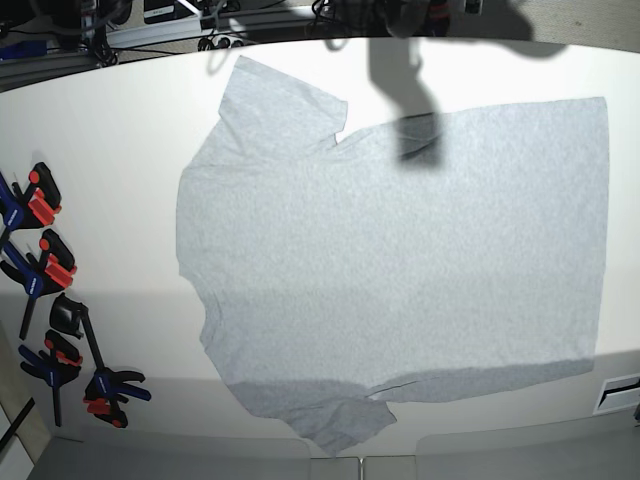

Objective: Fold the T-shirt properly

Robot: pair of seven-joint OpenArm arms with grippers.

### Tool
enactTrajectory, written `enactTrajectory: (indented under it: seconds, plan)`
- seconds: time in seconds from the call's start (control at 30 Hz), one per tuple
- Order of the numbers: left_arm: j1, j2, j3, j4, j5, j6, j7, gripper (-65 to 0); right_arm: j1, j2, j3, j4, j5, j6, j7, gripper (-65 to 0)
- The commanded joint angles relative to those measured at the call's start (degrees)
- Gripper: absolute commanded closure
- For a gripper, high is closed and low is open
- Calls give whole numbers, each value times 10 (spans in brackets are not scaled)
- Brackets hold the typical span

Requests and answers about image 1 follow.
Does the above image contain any aluminium frame rail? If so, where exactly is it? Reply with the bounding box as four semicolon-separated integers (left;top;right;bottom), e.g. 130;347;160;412
1;51;101;92

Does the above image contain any black strip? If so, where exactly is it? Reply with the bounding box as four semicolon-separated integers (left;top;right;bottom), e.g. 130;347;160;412
0;398;35;451

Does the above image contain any grey T-shirt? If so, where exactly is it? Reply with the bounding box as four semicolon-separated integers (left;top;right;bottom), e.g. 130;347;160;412
176;57;609;455

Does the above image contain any blue red bar clamp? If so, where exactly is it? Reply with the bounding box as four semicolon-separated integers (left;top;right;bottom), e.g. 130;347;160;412
49;293;152;429
1;162;61;247
1;229;77;340
18;329;83;427

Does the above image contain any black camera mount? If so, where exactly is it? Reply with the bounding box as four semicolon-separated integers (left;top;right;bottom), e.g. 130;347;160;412
383;0;429;38

